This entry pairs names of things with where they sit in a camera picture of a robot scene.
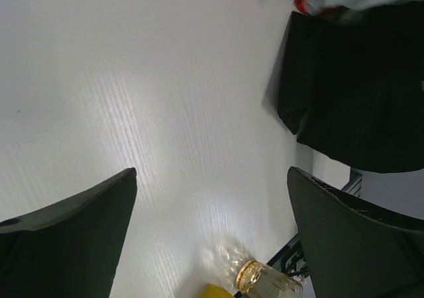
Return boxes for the aluminium front frame rail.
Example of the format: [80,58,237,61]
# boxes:
[342,168,362,197]

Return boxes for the black cloth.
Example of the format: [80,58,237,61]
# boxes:
[277,2,423,174]

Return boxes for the amber transparent plastic cup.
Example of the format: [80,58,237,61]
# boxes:
[235,260,303,298]

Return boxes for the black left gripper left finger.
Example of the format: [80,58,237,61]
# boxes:
[1,168,137,298]

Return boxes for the yellow cube block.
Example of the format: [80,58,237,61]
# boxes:
[199,283,235,298]

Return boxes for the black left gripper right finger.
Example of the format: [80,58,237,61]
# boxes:
[287,167,423,298]

